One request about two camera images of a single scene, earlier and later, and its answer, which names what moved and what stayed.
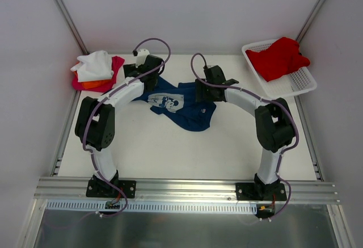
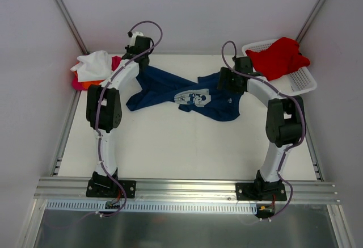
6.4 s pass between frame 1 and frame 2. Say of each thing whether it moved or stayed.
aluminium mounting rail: stayed
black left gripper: moved
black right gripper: moved
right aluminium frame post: stayed
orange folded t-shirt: stayed
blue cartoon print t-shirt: moved
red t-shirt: stayed
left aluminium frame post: stayed
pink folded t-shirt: stayed
